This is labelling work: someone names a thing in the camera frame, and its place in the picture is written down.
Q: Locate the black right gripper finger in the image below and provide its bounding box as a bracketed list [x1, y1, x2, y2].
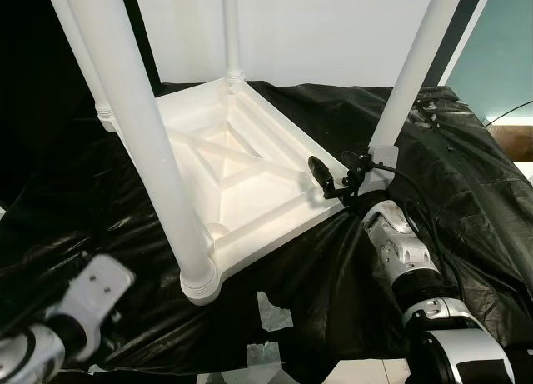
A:
[308, 157, 336, 195]

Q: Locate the black plastic sheet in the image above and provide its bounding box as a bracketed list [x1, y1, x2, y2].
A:
[0, 80, 533, 377]

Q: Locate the brown wooden table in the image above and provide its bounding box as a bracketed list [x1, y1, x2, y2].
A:
[487, 126, 533, 162]

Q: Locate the teal glass panel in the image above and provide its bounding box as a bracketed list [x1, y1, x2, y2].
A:
[454, 0, 533, 118]

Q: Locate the black door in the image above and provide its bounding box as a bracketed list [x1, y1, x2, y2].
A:
[0, 0, 163, 102]

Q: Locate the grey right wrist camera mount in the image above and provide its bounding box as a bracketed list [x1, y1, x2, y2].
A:
[366, 147, 399, 193]

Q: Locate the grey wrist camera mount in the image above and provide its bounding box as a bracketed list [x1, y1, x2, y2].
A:
[366, 147, 399, 193]
[58, 253, 137, 327]

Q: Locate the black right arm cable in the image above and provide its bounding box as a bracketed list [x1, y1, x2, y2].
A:
[379, 167, 442, 268]

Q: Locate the dark door frame post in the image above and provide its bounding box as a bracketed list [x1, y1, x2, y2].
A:
[437, 0, 496, 89]

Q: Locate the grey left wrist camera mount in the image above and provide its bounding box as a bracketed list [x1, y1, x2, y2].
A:
[58, 253, 137, 327]

